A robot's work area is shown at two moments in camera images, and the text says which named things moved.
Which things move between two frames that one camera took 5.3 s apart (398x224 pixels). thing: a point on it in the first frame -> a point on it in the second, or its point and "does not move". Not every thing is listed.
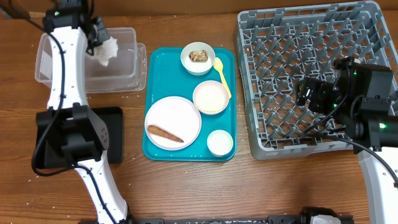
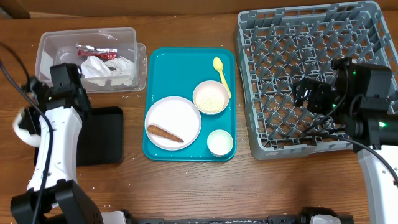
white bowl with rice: [210, 97] does not move
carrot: [156, 130] does not move
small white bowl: [198, 58] -> [33, 139]
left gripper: [104, 33] -> [30, 114]
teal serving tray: [188, 116] does not move
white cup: [219, 142] does not move
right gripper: [319, 94] does not move
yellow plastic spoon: [218, 65] does not move
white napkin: [106, 51] -> [119, 71]
